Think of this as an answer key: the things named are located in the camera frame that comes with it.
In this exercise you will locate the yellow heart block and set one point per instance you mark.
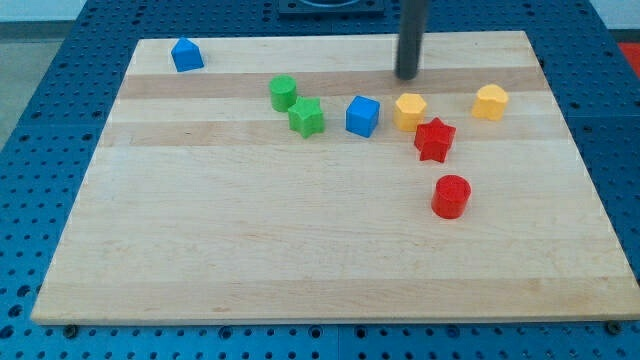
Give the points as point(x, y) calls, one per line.
point(490, 102)

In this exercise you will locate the wooden board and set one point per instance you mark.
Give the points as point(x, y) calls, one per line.
point(201, 206)

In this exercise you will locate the green star block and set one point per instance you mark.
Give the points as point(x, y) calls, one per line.
point(306, 116)

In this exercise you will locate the blue cube block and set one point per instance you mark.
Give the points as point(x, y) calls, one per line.
point(362, 116)

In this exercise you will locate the green cylinder block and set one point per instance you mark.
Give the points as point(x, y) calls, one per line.
point(283, 92)

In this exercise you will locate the yellow hexagon block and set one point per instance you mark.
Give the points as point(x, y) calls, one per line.
point(409, 111)

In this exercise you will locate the red star block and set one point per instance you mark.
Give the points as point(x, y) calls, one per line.
point(434, 139)

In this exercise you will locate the red cylinder block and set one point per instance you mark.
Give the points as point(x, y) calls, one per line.
point(450, 197)

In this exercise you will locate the blue pentagon block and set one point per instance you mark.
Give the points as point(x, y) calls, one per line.
point(186, 55)

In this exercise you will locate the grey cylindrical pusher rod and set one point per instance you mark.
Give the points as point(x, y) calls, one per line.
point(413, 20)

